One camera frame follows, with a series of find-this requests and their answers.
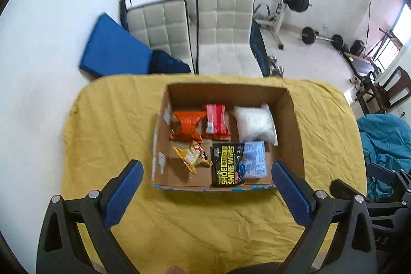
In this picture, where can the yellow snack packet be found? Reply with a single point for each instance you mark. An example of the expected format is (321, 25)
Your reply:
(192, 157)

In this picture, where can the cardboard box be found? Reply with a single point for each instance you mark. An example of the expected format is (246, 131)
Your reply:
(199, 178)

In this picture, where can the dark wooden chair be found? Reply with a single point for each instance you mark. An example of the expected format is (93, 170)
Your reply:
(396, 87)

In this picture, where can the white barbell rack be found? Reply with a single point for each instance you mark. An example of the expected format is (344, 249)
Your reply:
(279, 17)

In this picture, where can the chrome dumbbell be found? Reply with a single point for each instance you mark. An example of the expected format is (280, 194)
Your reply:
(276, 67)

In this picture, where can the blue foam mat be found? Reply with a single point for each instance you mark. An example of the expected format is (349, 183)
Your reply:
(112, 49)

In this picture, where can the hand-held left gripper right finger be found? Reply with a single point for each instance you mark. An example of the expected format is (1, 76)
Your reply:
(292, 192)

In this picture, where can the dark blue cloth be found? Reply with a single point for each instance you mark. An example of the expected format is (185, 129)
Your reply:
(167, 63)

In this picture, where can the black box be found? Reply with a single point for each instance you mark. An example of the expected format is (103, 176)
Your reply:
(357, 48)

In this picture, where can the blue tissue pack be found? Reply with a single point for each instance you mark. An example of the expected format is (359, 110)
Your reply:
(253, 161)

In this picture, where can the yellow tablecloth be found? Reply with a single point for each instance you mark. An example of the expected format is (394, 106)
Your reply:
(192, 229)

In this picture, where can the pair of white shoes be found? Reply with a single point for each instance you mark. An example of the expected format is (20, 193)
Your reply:
(356, 83)

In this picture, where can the orange snack packet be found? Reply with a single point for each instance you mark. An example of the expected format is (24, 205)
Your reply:
(188, 128)

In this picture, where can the blue blanket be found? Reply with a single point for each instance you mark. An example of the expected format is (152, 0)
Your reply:
(385, 139)

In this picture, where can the small white padded chair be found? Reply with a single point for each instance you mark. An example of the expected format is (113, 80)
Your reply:
(160, 26)

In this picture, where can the black wipes packet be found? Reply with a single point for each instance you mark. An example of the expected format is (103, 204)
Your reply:
(226, 169)

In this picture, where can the large white padded chair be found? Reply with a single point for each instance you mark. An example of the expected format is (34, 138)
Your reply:
(224, 30)

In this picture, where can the black tripod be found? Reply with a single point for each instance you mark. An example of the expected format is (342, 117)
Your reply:
(385, 43)

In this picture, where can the red snack packet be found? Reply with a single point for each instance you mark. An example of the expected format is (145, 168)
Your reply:
(215, 121)

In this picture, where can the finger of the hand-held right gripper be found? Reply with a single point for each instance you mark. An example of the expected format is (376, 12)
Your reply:
(385, 173)
(348, 190)

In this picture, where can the white plastic bag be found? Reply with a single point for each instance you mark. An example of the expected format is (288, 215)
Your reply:
(255, 124)

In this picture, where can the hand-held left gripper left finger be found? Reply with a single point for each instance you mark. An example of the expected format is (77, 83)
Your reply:
(125, 192)

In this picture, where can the short barbell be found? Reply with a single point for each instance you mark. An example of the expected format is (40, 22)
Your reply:
(321, 38)

